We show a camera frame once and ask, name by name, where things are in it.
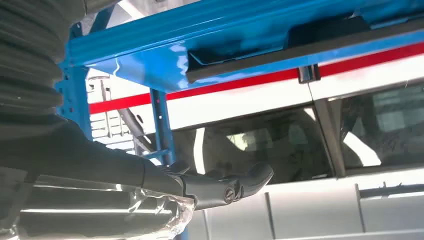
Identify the blue metal shelf rack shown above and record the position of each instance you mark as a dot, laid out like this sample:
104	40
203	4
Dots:
132	46

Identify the white car body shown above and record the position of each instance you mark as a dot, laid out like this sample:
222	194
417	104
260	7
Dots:
265	96

